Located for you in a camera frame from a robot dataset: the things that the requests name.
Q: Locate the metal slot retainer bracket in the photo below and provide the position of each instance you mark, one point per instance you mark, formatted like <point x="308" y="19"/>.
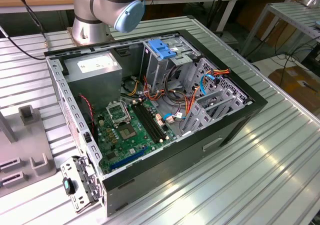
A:
<point x="80" y="170"/>

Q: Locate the grey parts rack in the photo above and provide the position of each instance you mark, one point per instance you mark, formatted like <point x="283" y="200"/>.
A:
<point x="27" y="140"/>

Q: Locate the grey power supply unit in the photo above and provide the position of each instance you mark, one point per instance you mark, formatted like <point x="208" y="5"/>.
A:
<point x="95" y="85"/>

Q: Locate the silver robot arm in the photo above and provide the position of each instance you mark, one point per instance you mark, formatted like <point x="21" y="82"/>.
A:
<point x="86" y="27"/>

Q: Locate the black RAM slot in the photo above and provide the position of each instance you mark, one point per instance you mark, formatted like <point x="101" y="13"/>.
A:
<point x="148" y="123"/>
<point x="145" y="125"/>
<point x="151" y="122"/>
<point x="154" y="120"/>

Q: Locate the black teal latch tab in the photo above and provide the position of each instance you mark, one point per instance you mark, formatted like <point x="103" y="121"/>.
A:
<point x="66" y="185"/>

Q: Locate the metal optical drive cage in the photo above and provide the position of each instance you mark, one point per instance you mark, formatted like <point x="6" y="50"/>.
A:
<point x="153" y="67"/>

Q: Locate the black open PC case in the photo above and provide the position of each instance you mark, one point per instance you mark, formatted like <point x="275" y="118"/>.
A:
<point x="175" y="170"/>

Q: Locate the green motherboard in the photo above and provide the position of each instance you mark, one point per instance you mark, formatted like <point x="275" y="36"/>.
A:
<point x="126" y="148"/>

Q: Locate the blue expansion slot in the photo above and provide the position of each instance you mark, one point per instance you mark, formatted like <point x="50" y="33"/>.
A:
<point x="128" y="158"/>

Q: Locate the CPU socket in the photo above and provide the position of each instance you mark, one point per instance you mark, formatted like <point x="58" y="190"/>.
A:
<point x="127" y="132"/>

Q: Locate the metal disk bay cage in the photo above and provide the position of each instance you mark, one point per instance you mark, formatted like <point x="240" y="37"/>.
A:
<point x="202" y="121"/>

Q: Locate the large cardboard box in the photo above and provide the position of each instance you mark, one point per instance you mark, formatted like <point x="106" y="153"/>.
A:
<point x="292" y="85"/>

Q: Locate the blue drive latch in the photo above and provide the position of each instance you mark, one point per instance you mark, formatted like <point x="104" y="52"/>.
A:
<point x="160" y="48"/>

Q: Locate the metal slat side table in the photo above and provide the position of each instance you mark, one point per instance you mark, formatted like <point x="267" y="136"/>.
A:
<point x="285" y="11"/>

